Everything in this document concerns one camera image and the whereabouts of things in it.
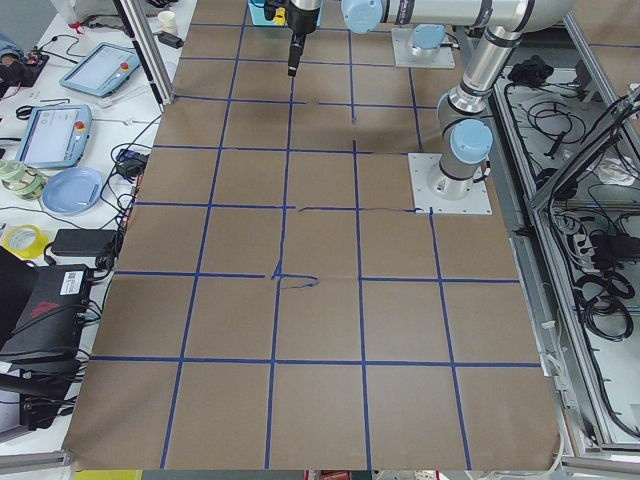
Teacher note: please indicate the light blue plastic bin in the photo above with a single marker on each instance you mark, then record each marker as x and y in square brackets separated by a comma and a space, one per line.
[283, 3]

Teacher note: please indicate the yellow tape roll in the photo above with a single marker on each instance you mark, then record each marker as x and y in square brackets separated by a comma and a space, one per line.
[25, 241]

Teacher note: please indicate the black small adapter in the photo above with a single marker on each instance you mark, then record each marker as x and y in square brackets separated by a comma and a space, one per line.
[170, 40]

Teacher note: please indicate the light blue plate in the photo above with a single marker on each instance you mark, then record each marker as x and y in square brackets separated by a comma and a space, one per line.
[72, 191]

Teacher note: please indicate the black power adapter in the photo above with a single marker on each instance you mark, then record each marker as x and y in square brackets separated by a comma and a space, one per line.
[82, 242]

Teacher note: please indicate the green tape rolls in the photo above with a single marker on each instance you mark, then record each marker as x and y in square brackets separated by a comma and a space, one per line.
[23, 181]

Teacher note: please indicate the upper blue teach pendant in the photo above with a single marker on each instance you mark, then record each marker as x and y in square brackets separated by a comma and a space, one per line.
[102, 71]

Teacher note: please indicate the lower blue teach pendant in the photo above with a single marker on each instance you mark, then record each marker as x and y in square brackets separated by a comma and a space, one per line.
[55, 136]

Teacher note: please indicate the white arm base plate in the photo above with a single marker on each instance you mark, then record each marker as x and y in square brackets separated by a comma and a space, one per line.
[420, 55]
[434, 192]

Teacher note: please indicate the black computer box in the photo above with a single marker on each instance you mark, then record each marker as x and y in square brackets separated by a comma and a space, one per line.
[40, 308]

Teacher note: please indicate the aluminium frame post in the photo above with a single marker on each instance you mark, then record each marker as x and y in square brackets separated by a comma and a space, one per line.
[136, 27]

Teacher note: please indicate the blue teach pendant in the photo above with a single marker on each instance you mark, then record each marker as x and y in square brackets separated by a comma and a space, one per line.
[55, 136]
[102, 71]

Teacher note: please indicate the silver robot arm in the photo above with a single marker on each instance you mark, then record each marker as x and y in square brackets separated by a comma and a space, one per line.
[467, 140]
[360, 16]

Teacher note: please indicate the brown paper table cover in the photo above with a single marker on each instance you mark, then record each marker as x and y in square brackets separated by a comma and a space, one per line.
[280, 304]

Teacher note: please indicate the white paper cup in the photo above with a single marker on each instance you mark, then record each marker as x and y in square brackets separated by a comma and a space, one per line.
[168, 22]

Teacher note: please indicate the yellow beetle toy car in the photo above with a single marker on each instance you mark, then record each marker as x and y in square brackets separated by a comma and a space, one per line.
[280, 16]

